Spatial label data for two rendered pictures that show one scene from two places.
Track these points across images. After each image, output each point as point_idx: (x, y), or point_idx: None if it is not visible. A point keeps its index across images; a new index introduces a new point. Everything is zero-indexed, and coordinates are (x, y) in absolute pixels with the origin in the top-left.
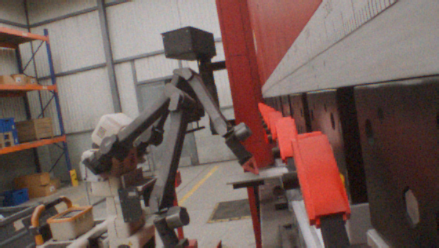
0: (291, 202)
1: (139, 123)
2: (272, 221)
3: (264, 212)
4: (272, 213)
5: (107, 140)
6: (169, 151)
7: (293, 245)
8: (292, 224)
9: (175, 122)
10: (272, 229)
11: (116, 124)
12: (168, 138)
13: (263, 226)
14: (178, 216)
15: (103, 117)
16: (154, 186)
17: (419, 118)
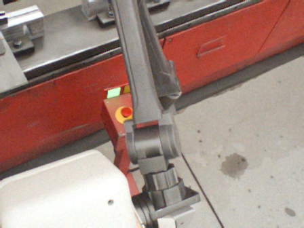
0: (91, 1)
1: (148, 60)
2: (72, 43)
3: (41, 61)
4: (44, 51)
5: (174, 131)
6: (156, 34)
7: (145, 1)
8: (102, 12)
9: (144, 1)
10: (95, 36)
11: (107, 159)
12: (151, 26)
13: (87, 47)
14: (174, 62)
15: (124, 180)
16: (172, 74)
17: None
